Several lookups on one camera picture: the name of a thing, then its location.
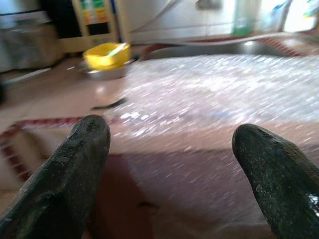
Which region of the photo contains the white ionizer supply hose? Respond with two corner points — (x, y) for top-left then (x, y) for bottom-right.
(129, 0), (178, 33)

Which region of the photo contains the beige water ionizer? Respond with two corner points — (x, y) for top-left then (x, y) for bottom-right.
(41, 0), (120, 53)

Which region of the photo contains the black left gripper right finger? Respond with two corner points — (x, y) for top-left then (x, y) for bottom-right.
(231, 123), (319, 239)

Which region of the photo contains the stainless steel bowl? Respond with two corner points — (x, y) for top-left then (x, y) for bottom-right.
(76, 59), (139, 81)

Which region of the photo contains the small black strip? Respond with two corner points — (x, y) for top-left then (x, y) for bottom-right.
(91, 98), (128, 111)

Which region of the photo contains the bubble wrap sheet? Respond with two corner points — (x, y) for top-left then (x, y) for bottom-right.
(109, 53), (319, 147)

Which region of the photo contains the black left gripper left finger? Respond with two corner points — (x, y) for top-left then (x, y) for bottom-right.
(0, 114), (112, 239)

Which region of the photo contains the white stick green tip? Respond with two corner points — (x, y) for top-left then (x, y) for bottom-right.
(107, 42), (130, 57)

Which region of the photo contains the stainless steel sink basin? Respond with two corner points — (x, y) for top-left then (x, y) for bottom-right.
(144, 39), (300, 61)

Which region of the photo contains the yellow plastic bowl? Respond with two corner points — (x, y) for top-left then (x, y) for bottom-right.
(83, 42), (132, 71)

